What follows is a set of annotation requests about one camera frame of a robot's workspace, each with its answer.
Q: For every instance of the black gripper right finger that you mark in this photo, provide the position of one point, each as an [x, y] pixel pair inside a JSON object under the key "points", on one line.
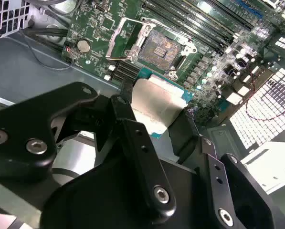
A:
{"points": [[209, 157]]}

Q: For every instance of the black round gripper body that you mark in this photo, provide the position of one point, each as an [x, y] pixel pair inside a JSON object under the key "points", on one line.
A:
{"points": [[104, 198]]}

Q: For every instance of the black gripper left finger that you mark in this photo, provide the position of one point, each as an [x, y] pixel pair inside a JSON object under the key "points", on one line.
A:
{"points": [[18, 124]]}

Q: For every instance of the silver CPU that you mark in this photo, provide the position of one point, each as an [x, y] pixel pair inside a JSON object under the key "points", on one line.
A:
{"points": [[156, 102]]}

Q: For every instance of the metal socket cover frame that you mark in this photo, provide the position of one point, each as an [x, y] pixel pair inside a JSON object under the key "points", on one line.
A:
{"points": [[115, 39]]}

